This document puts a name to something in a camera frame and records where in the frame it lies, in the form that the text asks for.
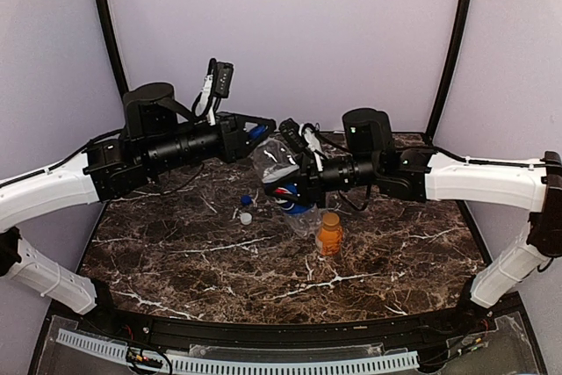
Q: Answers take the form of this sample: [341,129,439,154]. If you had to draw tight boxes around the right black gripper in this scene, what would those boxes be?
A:
[265,150,381,207]

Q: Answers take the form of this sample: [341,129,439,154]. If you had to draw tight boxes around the white bottle cap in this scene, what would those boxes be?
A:
[239,213,253,225]

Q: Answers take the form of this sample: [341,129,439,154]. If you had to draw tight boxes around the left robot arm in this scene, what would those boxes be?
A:
[1,83,276,336]

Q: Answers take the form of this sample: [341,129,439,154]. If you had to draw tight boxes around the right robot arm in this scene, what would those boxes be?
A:
[263,108,561,335]

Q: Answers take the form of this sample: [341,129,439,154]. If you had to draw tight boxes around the orange juice bottle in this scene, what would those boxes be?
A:
[316,213,343,256]

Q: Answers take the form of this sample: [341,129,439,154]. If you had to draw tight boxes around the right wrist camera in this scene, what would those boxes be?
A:
[279,119,325,171]

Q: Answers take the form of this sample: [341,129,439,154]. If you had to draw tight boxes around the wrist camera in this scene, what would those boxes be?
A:
[191,58,234,125]
[279,119,325,171]

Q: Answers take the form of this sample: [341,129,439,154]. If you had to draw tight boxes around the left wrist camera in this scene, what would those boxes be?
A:
[191,58,234,125]

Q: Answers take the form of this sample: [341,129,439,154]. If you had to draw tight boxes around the black front rail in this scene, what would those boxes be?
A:
[80,309,486,350]

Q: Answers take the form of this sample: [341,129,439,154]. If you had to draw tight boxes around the white slotted cable duct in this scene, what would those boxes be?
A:
[56,328,419,374]

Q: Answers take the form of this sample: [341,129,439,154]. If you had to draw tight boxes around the left black frame post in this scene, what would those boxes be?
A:
[95,0,129,97]

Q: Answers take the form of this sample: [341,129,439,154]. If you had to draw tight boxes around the black frame post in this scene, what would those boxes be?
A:
[424,0,471,143]
[95,0,129,97]

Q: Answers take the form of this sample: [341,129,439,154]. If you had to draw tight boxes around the right black frame post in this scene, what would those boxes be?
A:
[424,0,471,143]

